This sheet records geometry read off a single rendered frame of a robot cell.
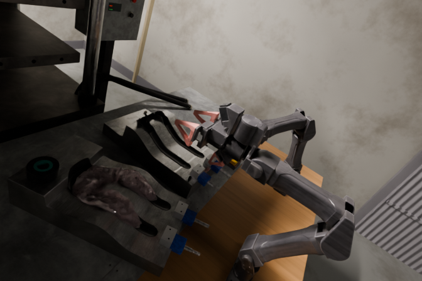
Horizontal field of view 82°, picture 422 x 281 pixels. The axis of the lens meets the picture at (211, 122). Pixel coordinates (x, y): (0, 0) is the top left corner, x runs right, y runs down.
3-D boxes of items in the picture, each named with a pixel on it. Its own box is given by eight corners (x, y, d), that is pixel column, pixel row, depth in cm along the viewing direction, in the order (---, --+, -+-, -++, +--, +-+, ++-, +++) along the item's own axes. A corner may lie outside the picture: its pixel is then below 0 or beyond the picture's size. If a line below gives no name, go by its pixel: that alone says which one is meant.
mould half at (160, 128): (216, 170, 118) (227, 150, 112) (185, 201, 97) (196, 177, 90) (142, 117, 133) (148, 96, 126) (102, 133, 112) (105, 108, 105)
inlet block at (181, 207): (208, 225, 88) (213, 216, 85) (204, 237, 84) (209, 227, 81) (175, 209, 88) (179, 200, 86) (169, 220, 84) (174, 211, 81)
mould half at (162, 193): (188, 211, 93) (196, 192, 88) (159, 277, 71) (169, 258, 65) (73, 155, 95) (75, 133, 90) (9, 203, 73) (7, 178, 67)
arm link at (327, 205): (250, 156, 60) (373, 236, 52) (262, 143, 68) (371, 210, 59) (232, 189, 66) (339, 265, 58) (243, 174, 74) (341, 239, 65)
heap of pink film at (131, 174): (160, 194, 88) (166, 179, 84) (135, 234, 73) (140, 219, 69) (97, 163, 89) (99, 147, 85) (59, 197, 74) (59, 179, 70)
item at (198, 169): (219, 191, 99) (224, 182, 96) (213, 197, 95) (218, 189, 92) (194, 172, 103) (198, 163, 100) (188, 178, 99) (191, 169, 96)
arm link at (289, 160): (289, 177, 122) (303, 130, 101) (282, 167, 127) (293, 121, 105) (299, 173, 124) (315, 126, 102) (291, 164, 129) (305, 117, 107)
